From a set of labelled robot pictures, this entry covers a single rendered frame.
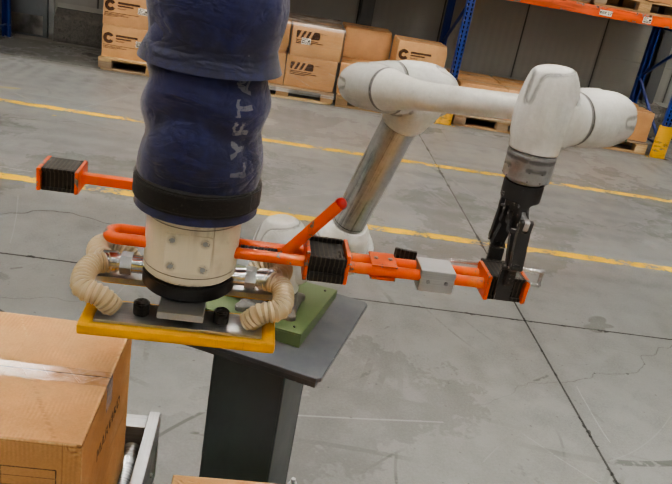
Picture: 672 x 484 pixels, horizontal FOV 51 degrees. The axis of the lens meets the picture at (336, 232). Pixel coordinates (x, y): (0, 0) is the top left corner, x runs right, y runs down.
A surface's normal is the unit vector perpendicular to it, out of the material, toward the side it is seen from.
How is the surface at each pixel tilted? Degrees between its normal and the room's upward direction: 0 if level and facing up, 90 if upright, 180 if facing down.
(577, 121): 87
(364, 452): 0
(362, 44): 90
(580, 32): 90
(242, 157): 75
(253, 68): 69
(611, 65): 90
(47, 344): 0
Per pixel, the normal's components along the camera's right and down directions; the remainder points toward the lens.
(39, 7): 0.04, 0.39
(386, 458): 0.17, -0.91
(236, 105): 0.60, 0.11
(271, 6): 0.78, 0.26
